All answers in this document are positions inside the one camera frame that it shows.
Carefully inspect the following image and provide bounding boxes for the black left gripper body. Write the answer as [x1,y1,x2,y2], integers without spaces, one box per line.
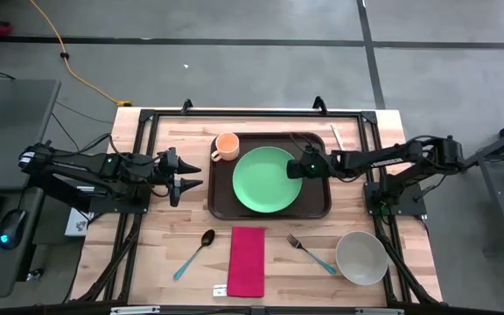
[157,147,183,207]

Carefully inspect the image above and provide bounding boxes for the yellow extension cable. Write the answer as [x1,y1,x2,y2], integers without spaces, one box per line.
[28,0,134,109]

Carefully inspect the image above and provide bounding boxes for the spoon with blue handle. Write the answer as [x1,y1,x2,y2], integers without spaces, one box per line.
[172,228,217,282]

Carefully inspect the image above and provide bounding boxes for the grey side desk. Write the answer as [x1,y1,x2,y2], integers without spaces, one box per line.
[0,78,63,299]

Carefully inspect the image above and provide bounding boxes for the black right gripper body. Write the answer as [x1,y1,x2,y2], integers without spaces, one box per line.
[286,146,336,179]

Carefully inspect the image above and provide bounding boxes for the green plate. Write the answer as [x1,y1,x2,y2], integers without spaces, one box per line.
[231,145,305,214]

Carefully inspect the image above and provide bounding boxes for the black computer mouse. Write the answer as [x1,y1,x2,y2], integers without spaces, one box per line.
[0,208,30,251]

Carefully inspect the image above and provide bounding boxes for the dark brown serving tray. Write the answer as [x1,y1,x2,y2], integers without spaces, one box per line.
[206,131,333,221]

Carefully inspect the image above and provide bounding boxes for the black aluminium table frame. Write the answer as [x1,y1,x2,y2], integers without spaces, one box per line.
[70,107,445,307]

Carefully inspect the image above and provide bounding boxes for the small white box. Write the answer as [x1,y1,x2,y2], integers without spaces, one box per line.
[64,206,90,238]

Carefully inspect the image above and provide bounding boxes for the red cloth napkin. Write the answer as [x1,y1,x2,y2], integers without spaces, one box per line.
[226,225,267,299]

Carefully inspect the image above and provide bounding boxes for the orange mug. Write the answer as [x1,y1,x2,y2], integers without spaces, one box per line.
[210,131,242,164]

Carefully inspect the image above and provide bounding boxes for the grey-white bowl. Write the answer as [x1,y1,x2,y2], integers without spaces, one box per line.
[334,230,390,287]

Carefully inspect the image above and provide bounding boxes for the fork with blue handle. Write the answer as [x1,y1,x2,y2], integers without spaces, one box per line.
[286,233,338,277]

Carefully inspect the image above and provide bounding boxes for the silver frame bracket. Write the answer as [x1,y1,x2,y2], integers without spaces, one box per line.
[353,307,405,315]
[110,305,162,315]

